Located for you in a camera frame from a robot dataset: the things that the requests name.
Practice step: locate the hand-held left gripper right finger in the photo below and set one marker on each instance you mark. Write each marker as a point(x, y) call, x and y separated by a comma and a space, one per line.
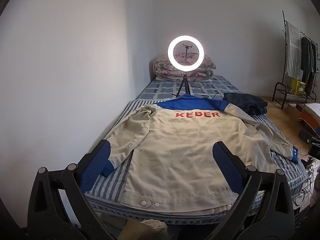
point(227, 166)

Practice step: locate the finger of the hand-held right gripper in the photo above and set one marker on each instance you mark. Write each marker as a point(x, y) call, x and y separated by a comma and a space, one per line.
point(305, 136)

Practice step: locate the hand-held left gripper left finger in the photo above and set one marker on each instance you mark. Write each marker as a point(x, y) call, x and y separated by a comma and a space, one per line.
point(98, 162)

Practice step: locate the beige and blue jacket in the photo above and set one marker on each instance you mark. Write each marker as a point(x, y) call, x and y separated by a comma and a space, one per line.
point(175, 150)

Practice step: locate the dark blue folded clothes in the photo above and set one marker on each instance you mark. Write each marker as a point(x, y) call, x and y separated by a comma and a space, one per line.
point(247, 102)

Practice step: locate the dark hanging clothes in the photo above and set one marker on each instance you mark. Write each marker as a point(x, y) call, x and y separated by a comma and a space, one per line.
point(307, 62)

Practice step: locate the black metal clothes rack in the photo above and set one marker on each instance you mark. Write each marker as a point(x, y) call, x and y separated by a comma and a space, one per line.
point(283, 16)

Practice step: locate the orange furniture with white cover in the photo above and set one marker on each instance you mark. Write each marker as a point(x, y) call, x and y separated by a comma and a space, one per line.
point(310, 116)

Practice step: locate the blue white striped blanket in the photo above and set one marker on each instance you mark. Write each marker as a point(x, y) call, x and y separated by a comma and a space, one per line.
point(112, 187)

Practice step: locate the yellow green box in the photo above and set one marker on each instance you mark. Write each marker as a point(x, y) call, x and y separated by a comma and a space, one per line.
point(298, 87)

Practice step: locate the olive green cloth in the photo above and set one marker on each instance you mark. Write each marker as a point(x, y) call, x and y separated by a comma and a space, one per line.
point(130, 228)

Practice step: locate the beige fluffy cloth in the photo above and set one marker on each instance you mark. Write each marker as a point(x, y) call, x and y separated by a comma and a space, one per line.
point(153, 227)

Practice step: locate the striped hanging towel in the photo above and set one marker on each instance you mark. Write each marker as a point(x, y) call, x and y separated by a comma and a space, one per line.
point(293, 50)

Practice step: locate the blue checkered bed sheet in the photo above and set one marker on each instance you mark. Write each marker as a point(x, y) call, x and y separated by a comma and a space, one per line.
point(160, 90)

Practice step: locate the black tripod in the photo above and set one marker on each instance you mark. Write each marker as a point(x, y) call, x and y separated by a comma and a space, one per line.
point(184, 80)

